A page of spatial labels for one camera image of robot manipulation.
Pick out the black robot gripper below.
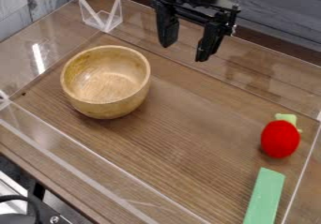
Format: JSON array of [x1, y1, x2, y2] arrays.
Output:
[[154, 0, 241, 62]]

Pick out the light wooden bowl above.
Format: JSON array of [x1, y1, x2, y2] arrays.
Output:
[[60, 45, 151, 119]]

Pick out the clear acrylic tray walls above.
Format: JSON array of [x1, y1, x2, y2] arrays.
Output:
[[0, 2, 321, 224]]

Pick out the green tape strip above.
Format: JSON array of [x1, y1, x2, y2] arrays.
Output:
[[242, 168, 286, 224]]

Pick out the clear acrylic corner bracket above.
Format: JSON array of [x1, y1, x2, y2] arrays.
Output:
[[78, 0, 123, 33]]

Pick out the black metal table frame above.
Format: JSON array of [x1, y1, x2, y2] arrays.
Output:
[[24, 180, 86, 224]]

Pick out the black cable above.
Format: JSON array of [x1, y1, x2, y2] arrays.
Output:
[[0, 194, 43, 224]]

